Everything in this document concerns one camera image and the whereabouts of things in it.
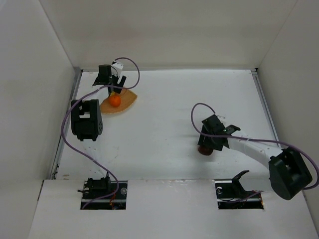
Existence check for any orange fake orange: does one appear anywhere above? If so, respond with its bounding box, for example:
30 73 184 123
108 95 121 108

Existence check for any dark red fake apple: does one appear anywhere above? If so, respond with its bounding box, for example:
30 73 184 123
198 146 214 156

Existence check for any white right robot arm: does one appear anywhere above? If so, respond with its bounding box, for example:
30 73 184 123
110 74 312 199

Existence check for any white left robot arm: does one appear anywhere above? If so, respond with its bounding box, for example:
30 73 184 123
68 65 118 142

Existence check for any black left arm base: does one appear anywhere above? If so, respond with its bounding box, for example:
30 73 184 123
77 174 128 211

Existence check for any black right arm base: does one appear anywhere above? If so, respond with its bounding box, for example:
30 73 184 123
215 170 264 210

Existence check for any woven orange fruit basket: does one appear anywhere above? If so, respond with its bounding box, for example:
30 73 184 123
100 90 138 115

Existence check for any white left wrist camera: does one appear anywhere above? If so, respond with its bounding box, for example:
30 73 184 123
111 61 124 77

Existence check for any aluminium table edge rail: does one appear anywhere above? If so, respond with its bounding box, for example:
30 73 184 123
48 67 83 180

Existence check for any right aluminium table rail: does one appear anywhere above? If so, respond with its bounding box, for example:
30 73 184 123
251 68 279 141

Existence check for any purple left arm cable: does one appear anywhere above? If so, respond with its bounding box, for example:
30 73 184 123
61 57 140 210

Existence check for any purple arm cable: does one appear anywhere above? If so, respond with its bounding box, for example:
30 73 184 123
61 57 140 210
191 103 319 191

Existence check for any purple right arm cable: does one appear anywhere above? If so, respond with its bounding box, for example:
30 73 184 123
191 103 319 191

